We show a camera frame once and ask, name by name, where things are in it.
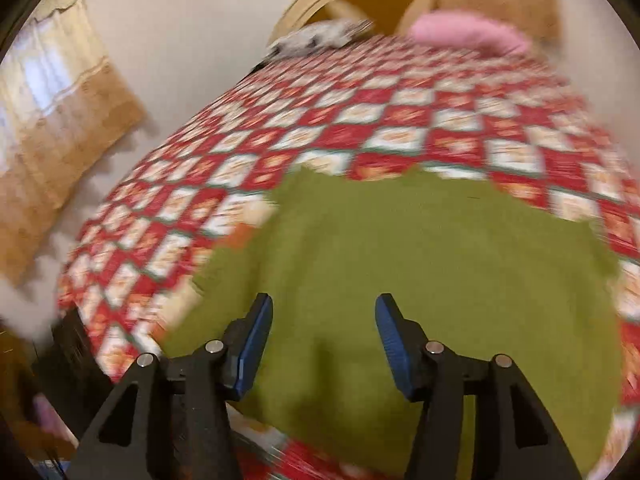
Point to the white car print pillow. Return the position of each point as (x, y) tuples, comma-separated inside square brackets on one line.
[(315, 37)]

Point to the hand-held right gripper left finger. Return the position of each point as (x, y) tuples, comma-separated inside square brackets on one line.
[(256, 342)]

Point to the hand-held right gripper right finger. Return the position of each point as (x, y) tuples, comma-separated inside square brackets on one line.
[(392, 342)]

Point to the pink pillow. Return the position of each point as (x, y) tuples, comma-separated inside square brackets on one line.
[(465, 30)]

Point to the striped green orange cream sweater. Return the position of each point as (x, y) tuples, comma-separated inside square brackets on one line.
[(425, 260)]

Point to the red teddy bear printed bedspread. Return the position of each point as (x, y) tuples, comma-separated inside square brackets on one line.
[(350, 125)]

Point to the dark bed base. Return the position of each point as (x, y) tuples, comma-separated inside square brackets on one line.
[(75, 365)]

